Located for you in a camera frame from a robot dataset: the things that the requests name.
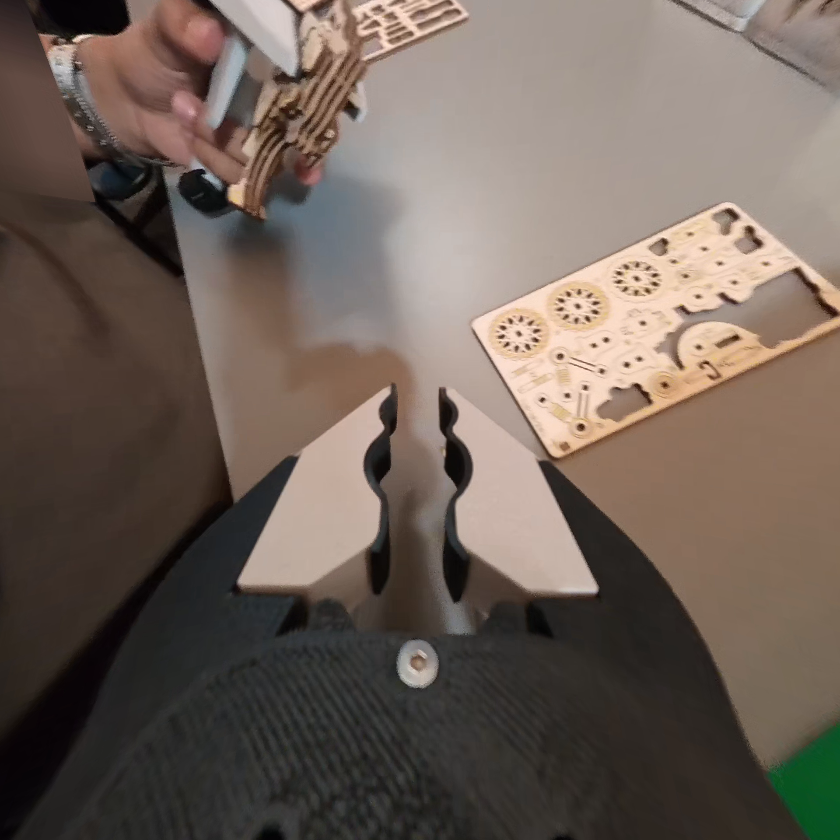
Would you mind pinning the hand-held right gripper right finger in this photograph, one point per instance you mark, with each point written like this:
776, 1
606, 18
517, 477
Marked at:
518, 518

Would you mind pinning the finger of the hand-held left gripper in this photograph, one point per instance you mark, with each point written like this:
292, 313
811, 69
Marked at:
356, 108
262, 26

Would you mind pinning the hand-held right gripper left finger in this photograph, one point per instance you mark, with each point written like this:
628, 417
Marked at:
315, 518

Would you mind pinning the wooden model assembly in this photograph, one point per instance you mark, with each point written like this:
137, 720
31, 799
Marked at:
289, 131

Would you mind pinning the grey desk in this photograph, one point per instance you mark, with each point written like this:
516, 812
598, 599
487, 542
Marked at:
525, 131

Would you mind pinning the person's left hand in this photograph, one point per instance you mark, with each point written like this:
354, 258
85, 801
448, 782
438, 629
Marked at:
144, 85

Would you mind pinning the slotted wooden puzzle sheet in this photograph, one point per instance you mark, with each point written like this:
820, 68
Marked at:
453, 13

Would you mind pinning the person's brown shirt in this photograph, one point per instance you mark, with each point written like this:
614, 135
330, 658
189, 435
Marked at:
79, 394

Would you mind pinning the wooden puzzle sheet with wheels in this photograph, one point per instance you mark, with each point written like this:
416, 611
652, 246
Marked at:
663, 289

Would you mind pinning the green plastic bin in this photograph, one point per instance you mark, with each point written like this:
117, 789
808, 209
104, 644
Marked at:
814, 800

